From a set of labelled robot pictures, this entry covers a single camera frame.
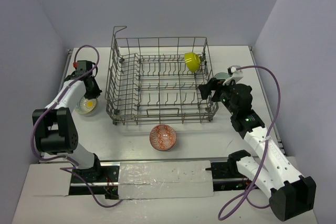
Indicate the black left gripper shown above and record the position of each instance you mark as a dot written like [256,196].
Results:
[92,91]

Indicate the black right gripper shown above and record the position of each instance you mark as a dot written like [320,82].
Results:
[214,84]

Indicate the white bowl yellow flower pattern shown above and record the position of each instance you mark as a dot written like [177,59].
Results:
[86,107]

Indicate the orange geometric patterned bowl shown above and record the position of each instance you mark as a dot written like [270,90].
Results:
[162,137]

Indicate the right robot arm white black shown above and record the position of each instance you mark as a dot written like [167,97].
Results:
[289,193]

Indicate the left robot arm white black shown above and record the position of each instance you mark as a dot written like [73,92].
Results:
[55,132]

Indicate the teal patterned bowl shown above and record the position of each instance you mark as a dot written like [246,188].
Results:
[222,76]

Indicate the white taped cover panel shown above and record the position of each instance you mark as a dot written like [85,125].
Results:
[155,180]

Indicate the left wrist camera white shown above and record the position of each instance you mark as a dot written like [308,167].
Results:
[83,66]

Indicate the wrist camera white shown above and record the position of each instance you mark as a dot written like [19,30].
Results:
[83,66]
[234,75]

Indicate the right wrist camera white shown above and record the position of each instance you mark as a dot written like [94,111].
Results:
[234,75]

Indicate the grey wire dish rack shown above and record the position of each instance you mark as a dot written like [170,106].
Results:
[149,83]

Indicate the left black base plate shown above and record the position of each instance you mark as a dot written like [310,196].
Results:
[104,182]

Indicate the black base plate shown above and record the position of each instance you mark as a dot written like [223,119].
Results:
[104,182]
[225,179]

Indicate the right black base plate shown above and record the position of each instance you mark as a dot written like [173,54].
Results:
[225,179]

